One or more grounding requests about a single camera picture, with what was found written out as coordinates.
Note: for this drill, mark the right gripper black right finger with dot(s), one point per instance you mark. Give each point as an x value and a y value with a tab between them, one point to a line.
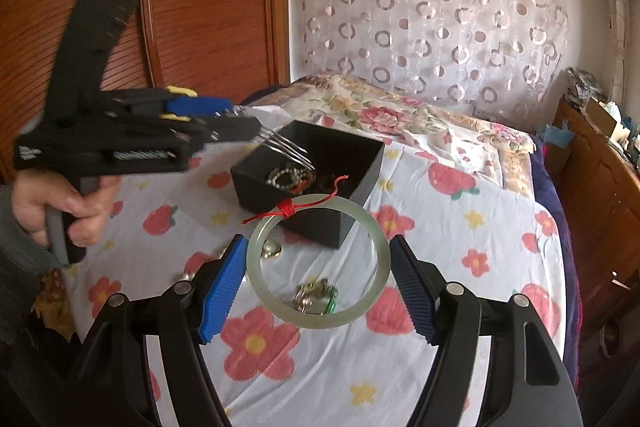
419	284

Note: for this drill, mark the sheer circle-pattern curtain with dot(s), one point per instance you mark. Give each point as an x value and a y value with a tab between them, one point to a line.
496	56

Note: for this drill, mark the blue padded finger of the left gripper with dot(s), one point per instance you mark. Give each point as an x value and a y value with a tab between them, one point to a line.
198	106

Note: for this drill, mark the wooden headboard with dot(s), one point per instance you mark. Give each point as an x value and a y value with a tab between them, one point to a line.
175	6

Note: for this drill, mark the green charm keychain cluster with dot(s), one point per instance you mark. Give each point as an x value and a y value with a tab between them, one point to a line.
316	297

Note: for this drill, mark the floral quilt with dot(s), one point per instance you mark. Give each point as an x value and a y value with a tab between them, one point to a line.
497	152

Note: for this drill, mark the white fruit-print bed sheet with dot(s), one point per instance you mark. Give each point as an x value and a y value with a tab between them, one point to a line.
369	372

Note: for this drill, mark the cardboard box on cabinet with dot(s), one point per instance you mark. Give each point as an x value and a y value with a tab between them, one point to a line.
608	119

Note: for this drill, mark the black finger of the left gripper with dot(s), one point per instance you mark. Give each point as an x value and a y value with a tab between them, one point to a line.
229	129

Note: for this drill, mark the black cardboard jewelry box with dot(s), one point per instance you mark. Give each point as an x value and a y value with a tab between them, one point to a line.
342	163

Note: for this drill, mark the wooden side cabinet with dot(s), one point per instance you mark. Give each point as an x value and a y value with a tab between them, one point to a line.
599	193

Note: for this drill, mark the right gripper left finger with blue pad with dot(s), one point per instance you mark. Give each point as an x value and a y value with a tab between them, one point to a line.
221	280

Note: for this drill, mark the person's left hand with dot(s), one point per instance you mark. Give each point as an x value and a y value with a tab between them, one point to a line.
34	191

